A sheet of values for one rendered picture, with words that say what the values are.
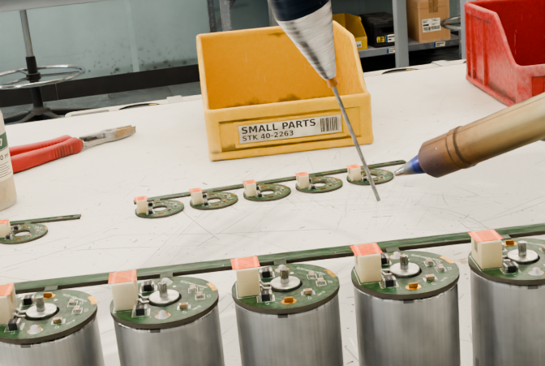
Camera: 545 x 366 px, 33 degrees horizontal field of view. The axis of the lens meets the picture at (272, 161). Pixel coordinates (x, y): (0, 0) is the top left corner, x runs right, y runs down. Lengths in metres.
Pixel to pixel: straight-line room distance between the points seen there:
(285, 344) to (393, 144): 0.35
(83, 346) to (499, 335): 0.09
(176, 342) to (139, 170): 0.34
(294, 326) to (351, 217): 0.23
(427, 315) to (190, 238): 0.23
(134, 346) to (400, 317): 0.06
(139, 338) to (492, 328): 0.08
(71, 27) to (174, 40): 0.52
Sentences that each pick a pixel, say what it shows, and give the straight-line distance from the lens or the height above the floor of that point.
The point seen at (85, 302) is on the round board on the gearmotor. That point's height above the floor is 0.81.
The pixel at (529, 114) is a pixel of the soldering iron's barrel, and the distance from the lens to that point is 0.17.
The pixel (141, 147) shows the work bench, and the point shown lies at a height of 0.75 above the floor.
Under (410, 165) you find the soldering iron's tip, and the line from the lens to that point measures 0.19.
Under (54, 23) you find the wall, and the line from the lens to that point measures 4.66.
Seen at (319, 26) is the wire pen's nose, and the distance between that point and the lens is 0.17.
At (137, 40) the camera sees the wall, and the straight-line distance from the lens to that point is 4.69.
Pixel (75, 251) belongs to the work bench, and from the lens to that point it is 0.43.
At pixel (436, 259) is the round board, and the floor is 0.81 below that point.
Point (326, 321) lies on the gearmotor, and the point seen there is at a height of 0.81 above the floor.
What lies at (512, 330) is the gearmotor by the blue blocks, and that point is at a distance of 0.22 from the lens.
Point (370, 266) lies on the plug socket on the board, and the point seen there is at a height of 0.82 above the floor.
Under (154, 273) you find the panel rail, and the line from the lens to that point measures 0.23.
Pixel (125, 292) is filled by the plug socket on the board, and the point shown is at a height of 0.82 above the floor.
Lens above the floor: 0.90
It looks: 16 degrees down
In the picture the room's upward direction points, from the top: 5 degrees counter-clockwise
